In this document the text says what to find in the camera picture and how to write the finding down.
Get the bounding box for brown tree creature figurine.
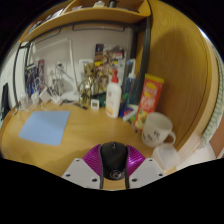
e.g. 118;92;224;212
78;62;108;106

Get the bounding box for white lotion bottle red pump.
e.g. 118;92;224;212
105;68;123;119

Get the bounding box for blue packet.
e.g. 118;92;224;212
119;103;139;119

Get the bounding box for blue model kit box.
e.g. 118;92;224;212
23;59;46;98

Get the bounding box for white marker pen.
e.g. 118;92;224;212
122;111;138;122

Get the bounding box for white desk lamp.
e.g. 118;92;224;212
29;38;81;102

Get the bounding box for black computer mouse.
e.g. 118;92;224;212
100;141;130;181

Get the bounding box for colourful printed box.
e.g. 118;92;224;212
94;43;126;68

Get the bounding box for wooden shelf unit grey frame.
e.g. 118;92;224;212
12;0;153;113

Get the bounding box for green striped cloth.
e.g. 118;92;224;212
199;56;224;149

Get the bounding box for white power strip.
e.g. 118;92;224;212
49;93;65;106

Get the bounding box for clear plastic food container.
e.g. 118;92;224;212
151;143;182;171

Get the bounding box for clear plastic cup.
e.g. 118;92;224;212
19;93;31;109

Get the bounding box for large white power adapter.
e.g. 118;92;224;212
39;87;52;104

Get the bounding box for red and yellow chips can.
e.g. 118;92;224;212
134;73;165;132

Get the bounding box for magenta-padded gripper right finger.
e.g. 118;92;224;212
125;144;167;190

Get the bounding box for blue spray bottle white nozzle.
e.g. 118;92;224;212
124;59;139;106

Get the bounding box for white mug with black print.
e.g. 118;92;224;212
141;111;177;148

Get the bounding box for black bag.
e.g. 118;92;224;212
0;83;11;119

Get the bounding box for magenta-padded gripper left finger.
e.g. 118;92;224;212
61;143;104;190

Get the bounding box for small white desk clock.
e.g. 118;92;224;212
90;98;101;110

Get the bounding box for light blue mouse pad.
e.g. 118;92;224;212
18;110;72;147

